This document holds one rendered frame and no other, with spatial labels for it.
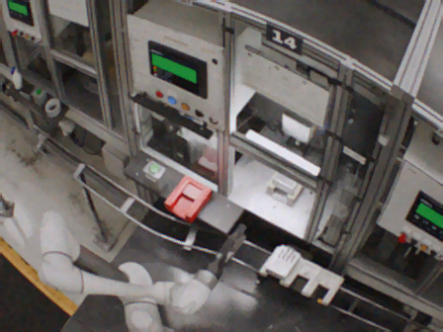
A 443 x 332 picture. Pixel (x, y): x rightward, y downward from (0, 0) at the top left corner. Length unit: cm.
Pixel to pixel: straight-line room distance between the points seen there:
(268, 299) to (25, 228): 181
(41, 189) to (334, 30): 262
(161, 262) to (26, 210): 140
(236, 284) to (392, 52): 143
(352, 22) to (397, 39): 17
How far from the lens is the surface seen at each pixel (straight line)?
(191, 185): 268
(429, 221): 201
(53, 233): 207
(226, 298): 274
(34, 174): 403
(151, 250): 285
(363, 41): 183
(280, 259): 255
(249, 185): 273
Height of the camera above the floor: 326
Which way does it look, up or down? 58 degrees down
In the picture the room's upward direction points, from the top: straight up
